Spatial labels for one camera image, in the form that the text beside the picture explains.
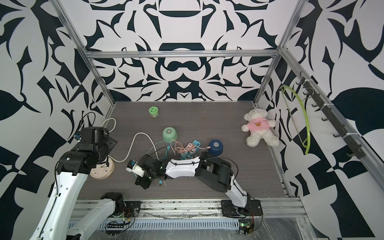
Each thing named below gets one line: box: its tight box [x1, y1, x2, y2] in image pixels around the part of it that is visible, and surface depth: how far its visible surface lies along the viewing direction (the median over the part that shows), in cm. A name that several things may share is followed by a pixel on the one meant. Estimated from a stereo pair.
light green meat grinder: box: [162, 126, 178, 142], surface depth 93 cm
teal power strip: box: [180, 139, 202, 160], surface depth 91 cm
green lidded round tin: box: [148, 106, 159, 118], surface depth 110 cm
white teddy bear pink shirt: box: [241, 108, 280, 148], surface depth 98 cm
